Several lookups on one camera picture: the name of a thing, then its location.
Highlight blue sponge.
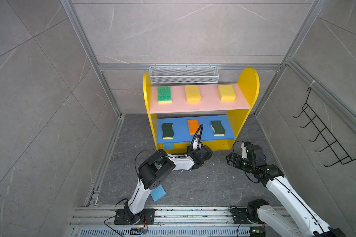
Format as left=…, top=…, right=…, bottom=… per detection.
left=163, top=143, right=175, bottom=150
left=150, top=185, right=166, bottom=202

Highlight orange sponge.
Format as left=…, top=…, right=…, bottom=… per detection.
left=187, top=119, right=199, bottom=135

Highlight dark green scourer sponge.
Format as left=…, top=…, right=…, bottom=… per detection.
left=211, top=120, right=225, bottom=136
left=161, top=122, right=174, bottom=139

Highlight yellow sponge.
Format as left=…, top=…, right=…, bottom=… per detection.
left=218, top=85, right=236, bottom=102
left=185, top=85, right=201, bottom=103

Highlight bright green sponge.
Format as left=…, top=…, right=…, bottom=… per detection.
left=157, top=87, right=172, bottom=104

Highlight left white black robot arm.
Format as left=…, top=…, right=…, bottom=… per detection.
left=114, top=145, right=213, bottom=225

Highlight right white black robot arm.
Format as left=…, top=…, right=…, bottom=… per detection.
left=226, top=142, right=345, bottom=237

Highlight pink upper shelf board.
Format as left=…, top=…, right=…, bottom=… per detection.
left=144, top=84, right=250, bottom=114

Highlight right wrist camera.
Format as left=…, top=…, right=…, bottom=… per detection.
left=241, top=141, right=252, bottom=159

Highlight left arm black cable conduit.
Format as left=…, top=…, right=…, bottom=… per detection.
left=186, top=124, right=204, bottom=156

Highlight black wall hook rack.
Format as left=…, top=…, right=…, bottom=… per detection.
left=293, top=87, right=356, bottom=167

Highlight yellow shelf unit frame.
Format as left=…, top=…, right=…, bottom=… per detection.
left=143, top=68, right=260, bottom=154

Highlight white wire mesh basket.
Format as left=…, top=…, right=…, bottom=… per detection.
left=148, top=66, right=220, bottom=85

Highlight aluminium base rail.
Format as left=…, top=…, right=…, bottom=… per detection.
left=69, top=205, right=288, bottom=237

